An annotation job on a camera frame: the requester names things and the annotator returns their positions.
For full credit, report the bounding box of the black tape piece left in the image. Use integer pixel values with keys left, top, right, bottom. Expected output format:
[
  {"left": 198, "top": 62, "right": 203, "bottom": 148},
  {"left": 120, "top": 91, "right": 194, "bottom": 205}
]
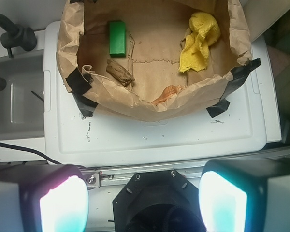
[{"left": 66, "top": 68, "right": 98, "bottom": 117}]

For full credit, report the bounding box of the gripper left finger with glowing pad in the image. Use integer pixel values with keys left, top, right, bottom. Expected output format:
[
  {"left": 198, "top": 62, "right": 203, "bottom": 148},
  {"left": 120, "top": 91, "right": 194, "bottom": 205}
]
[{"left": 0, "top": 164, "right": 89, "bottom": 232}]

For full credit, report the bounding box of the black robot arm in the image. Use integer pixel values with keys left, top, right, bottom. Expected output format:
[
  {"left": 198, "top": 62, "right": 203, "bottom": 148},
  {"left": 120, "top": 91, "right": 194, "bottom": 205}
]
[{"left": 0, "top": 158, "right": 290, "bottom": 232}]

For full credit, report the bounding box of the black tape piece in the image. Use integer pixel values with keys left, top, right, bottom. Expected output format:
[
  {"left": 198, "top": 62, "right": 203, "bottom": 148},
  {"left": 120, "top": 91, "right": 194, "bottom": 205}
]
[
  {"left": 66, "top": 68, "right": 98, "bottom": 117},
  {"left": 206, "top": 58, "right": 261, "bottom": 118}
]

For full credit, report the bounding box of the brown paper bag tray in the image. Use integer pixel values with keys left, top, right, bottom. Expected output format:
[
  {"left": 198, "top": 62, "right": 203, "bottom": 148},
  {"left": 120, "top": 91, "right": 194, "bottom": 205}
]
[{"left": 56, "top": 0, "right": 253, "bottom": 122}]

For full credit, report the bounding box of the brown wood piece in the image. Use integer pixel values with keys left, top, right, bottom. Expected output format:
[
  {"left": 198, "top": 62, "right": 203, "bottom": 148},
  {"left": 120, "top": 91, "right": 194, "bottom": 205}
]
[{"left": 106, "top": 59, "right": 135, "bottom": 87}]

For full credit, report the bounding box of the black cable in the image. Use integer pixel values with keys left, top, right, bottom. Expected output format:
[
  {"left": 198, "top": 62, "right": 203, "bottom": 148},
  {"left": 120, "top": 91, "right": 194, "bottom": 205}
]
[{"left": 0, "top": 140, "right": 63, "bottom": 166}]

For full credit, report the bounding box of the green rectangular block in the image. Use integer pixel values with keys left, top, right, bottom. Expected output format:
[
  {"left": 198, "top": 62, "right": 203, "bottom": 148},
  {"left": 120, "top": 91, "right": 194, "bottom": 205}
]
[{"left": 109, "top": 21, "right": 126, "bottom": 57}]

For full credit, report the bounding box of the yellow cloth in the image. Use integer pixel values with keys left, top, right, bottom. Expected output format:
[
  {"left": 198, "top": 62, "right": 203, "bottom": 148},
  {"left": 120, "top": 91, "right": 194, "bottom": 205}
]
[{"left": 179, "top": 12, "right": 221, "bottom": 73}]

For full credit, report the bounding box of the aluminium rail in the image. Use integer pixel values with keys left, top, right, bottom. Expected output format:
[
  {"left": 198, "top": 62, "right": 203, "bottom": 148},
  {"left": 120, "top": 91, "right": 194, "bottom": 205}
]
[{"left": 80, "top": 155, "right": 290, "bottom": 189}]

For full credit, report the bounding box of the grey sink basin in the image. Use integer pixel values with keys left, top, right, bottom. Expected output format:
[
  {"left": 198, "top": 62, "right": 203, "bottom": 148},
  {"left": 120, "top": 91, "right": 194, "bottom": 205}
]
[{"left": 0, "top": 50, "right": 44, "bottom": 140}]

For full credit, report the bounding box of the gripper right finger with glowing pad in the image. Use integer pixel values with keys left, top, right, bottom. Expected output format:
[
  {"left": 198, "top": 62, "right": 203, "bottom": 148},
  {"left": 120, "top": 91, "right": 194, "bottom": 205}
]
[{"left": 199, "top": 158, "right": 290, "bottom": 232}]

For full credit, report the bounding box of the white plastic lid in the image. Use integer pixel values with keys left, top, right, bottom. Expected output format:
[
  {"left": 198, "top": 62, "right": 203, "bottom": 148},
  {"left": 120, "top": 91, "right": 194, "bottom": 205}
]
[{"left": 43, "top": 22, "right": 267, "bottom": 167}]

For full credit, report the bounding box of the black tape piece right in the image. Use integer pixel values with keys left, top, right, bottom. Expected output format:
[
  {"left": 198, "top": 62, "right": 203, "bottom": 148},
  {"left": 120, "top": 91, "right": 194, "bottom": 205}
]
[{"left": 206, "top": 58, "right": 261, "bottom": 118}]

